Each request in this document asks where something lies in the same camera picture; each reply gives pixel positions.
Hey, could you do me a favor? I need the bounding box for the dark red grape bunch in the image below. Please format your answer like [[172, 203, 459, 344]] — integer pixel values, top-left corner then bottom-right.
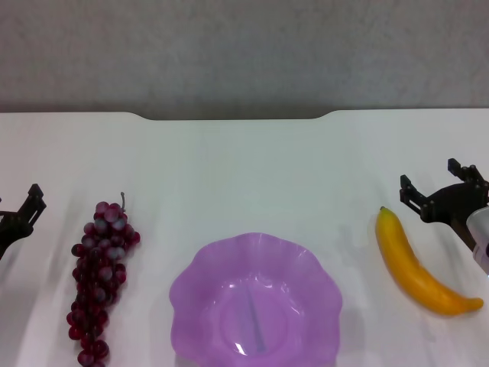
[[66, 191, 141, 367]]

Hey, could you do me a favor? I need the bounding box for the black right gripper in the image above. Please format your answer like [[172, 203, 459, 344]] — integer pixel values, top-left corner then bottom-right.
[[399, 157, 489, 246]]

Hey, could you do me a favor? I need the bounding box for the purple wavy plastic plate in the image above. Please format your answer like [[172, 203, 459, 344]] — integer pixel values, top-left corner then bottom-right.
[[169, 232, 344, 367]]

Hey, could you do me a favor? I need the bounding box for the yellow banana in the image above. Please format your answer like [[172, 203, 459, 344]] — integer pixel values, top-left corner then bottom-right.
[[374, 206, 484, 317]]

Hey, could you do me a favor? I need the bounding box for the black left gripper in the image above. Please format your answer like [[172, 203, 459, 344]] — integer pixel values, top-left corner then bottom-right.
[[0, 183, 49, 261]]

